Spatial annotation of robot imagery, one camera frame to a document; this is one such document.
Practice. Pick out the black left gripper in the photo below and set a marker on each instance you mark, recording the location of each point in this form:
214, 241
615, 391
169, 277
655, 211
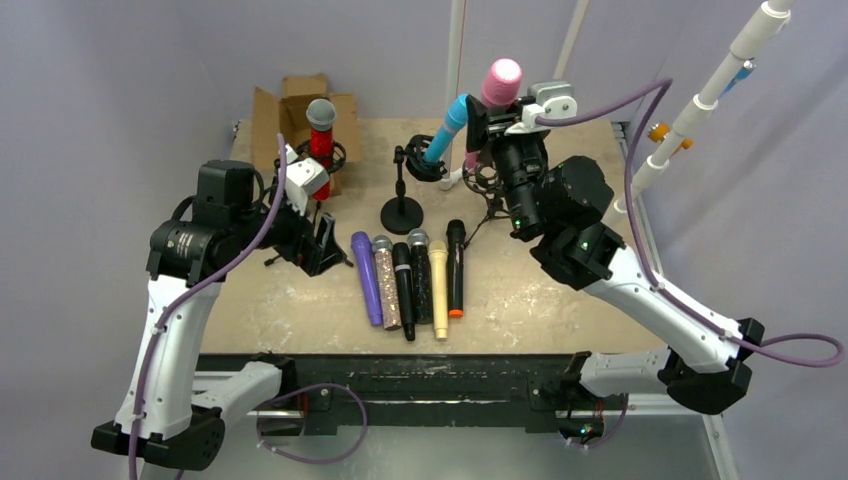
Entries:
313, 245

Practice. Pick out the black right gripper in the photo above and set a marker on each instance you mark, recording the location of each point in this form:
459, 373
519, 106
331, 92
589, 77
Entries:
499, 126

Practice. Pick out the blue plastic microphone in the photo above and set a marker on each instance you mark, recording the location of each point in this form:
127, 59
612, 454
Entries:
455, 119

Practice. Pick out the pink plastic microphone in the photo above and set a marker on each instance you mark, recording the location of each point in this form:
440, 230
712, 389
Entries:
499, 89

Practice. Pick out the purple plastic microphone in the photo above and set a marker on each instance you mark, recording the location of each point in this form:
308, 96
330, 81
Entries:
362, 249

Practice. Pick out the black tripod mic stand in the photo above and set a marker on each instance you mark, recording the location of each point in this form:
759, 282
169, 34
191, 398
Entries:
485, 182
274, 237

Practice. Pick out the silver rhinestone microphone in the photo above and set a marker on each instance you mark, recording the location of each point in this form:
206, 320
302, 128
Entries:
382, 253

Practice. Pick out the black microphone with silver band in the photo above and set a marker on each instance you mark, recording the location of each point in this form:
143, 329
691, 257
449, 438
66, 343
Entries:
401, 257

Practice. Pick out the black round-base desk mic stand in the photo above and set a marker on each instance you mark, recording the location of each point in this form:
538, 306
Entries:
401, 213

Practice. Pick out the black glitter microphone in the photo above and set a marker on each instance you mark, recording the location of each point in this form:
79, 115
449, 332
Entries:
418, 242

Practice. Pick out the plain black microphone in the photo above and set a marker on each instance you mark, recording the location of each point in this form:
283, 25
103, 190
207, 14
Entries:
456, 236

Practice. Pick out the cream plastic microphone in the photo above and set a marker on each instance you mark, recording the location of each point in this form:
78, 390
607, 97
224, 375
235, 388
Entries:
439, 283

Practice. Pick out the brown cardboard box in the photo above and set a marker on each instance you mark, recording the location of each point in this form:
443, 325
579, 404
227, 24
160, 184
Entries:
286, 114

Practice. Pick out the red glitter microphone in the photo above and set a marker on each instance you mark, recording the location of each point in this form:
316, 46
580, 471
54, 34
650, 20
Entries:
321, 115

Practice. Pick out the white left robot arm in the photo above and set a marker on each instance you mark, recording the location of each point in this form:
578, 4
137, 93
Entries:
163, 421

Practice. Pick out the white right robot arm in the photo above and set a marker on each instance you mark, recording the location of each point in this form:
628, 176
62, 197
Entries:
702, 364

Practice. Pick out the orange clamp on pipe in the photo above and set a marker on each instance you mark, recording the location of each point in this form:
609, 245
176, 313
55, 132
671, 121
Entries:
659, 131

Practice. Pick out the blue marker on pipe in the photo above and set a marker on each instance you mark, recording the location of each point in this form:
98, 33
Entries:
745, 70

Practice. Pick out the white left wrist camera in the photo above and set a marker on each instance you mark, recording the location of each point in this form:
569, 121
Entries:
304, 177

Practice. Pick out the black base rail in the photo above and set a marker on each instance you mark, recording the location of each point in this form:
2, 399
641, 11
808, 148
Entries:
537, 393

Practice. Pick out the white PVC pipe frame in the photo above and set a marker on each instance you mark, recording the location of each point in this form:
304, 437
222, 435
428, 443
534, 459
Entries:
765, 23

